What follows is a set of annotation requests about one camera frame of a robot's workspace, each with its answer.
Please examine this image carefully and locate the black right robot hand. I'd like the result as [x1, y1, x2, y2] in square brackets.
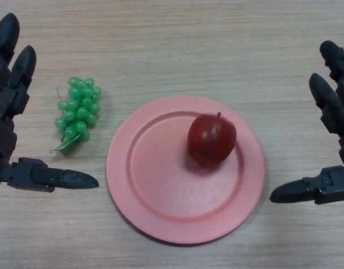
[269, 40, 344, 205]

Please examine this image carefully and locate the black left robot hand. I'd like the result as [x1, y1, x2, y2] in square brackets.
[0, 12, 100, 198]

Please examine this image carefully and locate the red apple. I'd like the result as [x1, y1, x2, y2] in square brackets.
[187, 111, 237, 168]

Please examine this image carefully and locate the pink round plate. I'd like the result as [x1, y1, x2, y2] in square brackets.
[106, 95, 265, 246]

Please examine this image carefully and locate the green grape bunch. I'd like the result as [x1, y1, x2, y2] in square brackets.
[50, 77, 102, 154]

